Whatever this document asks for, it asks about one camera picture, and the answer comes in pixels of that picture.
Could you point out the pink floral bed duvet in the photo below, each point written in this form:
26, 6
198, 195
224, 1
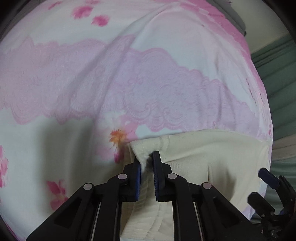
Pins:
82, 79

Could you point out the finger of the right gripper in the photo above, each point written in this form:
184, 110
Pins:
260, 205
268, 178

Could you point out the grey padded headboard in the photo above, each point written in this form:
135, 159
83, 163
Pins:
231, 15

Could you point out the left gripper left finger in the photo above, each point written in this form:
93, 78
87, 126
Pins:
93, 212

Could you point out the cream beige pants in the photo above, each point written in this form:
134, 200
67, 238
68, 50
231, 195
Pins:
228, 160

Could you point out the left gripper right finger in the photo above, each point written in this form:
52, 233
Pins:
200, 212

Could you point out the beige curtain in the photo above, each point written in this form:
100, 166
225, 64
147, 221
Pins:
284, 148

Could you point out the green curtain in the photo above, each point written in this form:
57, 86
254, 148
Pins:
275, 64

